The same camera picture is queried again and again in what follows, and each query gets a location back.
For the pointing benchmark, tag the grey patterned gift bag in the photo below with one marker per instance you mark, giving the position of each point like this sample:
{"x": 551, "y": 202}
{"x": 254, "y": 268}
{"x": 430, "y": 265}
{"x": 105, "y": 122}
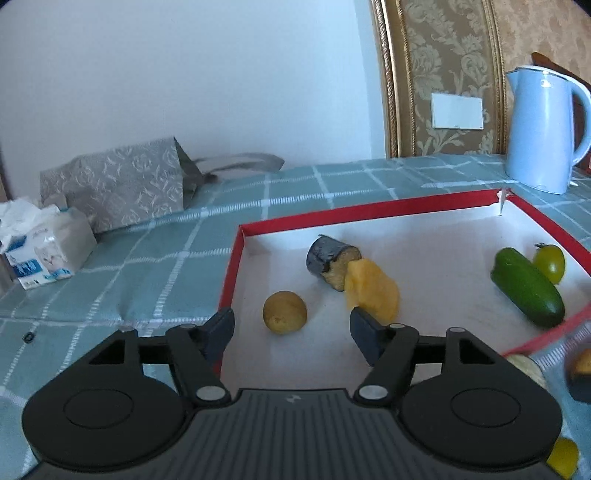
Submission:
{"x": 120, "y": 184}

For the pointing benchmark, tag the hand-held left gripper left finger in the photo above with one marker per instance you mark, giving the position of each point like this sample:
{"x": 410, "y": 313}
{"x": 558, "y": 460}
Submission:
{"x": 218, "y": 337}

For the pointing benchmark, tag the round brown fruit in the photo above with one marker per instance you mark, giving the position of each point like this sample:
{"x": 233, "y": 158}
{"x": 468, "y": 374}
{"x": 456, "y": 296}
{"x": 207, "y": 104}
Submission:
{"x": 284, "y": 312}

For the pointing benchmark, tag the teal checked tablecloth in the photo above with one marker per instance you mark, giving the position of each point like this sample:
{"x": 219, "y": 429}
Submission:
{"x": 138, "y": 277}

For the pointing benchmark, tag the yellow corn cob piece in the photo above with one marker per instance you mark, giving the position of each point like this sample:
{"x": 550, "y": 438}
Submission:
{"x": 371, "y": 288}

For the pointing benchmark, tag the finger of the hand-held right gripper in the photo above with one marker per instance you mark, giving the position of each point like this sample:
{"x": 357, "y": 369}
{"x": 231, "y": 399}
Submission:
{"x": 579, "y": 390}

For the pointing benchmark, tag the white tissue pack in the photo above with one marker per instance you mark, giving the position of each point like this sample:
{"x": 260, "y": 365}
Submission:
{"x": 46, "y": 249}

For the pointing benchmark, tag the green tomato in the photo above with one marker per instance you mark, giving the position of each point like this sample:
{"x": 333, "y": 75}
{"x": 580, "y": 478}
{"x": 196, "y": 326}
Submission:
{"x": 550, "y": 264}
{"x": 563, "y": 457}

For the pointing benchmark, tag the light blue electric kettle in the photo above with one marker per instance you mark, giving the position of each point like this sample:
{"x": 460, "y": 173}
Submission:
{"x": 540, "y": 129}

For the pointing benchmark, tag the gold framed wall panel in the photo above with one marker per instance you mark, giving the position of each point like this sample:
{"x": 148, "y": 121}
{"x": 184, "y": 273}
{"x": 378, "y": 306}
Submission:
{"x": 392, "y": 83}

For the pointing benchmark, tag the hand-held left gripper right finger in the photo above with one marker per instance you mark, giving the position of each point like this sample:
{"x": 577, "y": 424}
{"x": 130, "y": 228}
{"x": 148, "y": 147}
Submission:
{"x": 367, "y": 337}

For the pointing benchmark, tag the dark sugarcane piece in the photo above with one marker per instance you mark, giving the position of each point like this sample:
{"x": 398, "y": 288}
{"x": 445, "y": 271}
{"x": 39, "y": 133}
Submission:
{"x": 325, "y": 258}

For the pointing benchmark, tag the white wall switch panel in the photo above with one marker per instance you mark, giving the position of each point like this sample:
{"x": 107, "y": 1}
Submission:
{"x": 457, "y": 110}

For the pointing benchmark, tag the whole green cucumber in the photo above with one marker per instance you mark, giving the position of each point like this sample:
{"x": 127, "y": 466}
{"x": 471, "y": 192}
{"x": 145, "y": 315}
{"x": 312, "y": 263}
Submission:
{"x": 526, "y": 286}

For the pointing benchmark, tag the red shallow cardboard tray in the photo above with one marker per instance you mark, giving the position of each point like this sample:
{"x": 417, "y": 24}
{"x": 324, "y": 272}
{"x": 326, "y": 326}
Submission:
{"x": 438, "y": 277}

